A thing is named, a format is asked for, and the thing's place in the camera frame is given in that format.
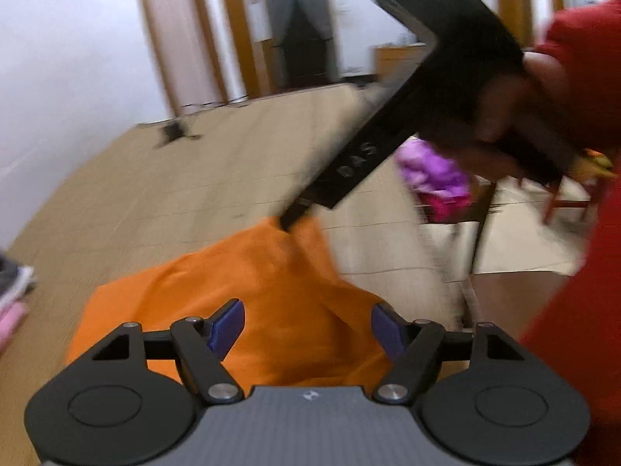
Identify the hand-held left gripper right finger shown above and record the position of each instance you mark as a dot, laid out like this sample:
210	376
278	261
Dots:
387	326

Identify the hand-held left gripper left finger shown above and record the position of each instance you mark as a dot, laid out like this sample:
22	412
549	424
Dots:
228	326

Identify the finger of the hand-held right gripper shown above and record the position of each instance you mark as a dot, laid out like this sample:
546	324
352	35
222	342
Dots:
297	214

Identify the orange printed t-shirt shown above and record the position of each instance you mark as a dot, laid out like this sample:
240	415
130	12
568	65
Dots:
271	291

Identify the person's right forearm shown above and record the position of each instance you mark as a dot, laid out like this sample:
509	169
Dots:
582	68

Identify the person's right hand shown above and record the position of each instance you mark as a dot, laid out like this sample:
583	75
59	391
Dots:
485	116

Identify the low wooden cabinet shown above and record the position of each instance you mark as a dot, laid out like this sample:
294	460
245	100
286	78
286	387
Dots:
398	60

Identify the grey doorway curtain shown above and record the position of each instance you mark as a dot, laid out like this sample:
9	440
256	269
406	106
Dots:
301	29

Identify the dark wooden chair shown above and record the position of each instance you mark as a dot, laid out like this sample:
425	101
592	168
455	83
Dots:
480	223

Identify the purple and pink cloth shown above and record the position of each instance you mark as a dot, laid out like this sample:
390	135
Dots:
436	174

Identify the small dark object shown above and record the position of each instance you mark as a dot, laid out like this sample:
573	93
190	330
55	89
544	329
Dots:
175	132

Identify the yellow object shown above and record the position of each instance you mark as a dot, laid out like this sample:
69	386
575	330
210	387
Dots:
596	162

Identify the red wooden stool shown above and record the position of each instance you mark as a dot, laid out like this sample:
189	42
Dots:
572	199

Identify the wooden door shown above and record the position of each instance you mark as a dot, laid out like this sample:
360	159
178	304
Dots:
179	34

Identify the folded white garment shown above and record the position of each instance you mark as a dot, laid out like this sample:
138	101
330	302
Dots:
14	291

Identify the folded pink garment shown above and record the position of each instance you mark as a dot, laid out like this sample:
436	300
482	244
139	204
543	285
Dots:
9	325

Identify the folded grey garment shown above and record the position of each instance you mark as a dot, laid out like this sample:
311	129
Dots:
12	272

